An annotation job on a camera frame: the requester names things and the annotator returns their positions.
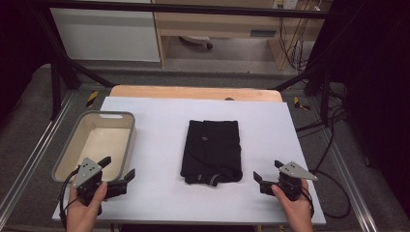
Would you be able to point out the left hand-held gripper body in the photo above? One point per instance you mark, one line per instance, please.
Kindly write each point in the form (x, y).
(85, 172)

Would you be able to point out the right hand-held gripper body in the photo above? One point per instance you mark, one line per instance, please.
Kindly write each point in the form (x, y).
(291, 182)

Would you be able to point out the grey plastic basket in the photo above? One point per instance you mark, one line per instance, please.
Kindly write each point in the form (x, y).
(96, 141)

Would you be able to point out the black garment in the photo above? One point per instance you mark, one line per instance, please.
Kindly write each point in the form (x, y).
(212, 151)

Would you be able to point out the person's right hand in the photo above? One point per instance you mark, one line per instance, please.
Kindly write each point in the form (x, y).
(298, 209)

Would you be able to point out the person's left hand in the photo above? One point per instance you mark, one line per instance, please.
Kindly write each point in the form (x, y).
(82, 212)

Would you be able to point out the white table board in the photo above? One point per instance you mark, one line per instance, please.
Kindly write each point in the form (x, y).
(161, 199)

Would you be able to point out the yellow black floor tape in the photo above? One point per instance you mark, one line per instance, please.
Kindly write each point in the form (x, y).
(299, 103)
(92, 99)

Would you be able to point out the black metal stand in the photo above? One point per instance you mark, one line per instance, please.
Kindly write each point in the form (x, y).
(324, 93)
(56, 87)

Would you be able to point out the light wooden table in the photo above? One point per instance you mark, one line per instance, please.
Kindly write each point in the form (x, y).
(193, 92)

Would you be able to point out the white cabinet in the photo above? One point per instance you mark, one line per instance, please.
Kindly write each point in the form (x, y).
(103, 35)

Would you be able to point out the black curtain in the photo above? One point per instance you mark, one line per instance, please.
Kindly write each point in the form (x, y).
(377, 80)
(17, 48)

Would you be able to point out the office chair base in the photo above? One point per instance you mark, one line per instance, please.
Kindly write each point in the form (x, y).
(196, 40)

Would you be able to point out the light wooden desk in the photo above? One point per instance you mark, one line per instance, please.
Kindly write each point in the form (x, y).
(222, 24)

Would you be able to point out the white power strip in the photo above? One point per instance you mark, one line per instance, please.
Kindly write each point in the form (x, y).
(285, 4)

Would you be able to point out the aluminium floor rail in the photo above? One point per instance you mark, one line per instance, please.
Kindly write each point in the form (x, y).
(351, 183)
(35, 158)

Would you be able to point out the black horizontal frame bar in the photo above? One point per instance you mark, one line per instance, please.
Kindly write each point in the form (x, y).
(193, 8)

